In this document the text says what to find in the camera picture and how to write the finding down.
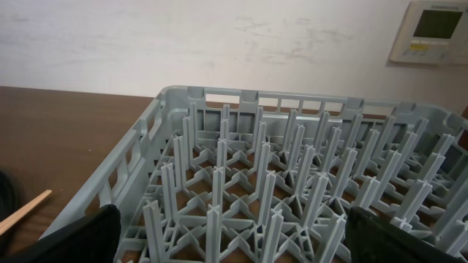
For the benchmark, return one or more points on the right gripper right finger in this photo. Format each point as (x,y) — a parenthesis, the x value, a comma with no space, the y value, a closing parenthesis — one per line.
(372,240)

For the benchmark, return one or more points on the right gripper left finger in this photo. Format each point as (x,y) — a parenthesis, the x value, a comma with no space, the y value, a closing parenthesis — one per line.
(92,238)

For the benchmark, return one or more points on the wooden chopstick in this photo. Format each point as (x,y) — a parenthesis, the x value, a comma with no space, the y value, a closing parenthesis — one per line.
(11,220)

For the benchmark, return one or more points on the grey dishwasher rack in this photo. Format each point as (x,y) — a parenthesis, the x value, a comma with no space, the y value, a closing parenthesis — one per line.
(207,174)

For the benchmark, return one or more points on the round black serving tray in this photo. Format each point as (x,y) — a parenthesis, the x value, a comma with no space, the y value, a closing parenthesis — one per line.
(10,203)

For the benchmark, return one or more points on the wall control panel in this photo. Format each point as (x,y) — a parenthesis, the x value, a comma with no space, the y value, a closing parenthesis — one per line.
(432,32)

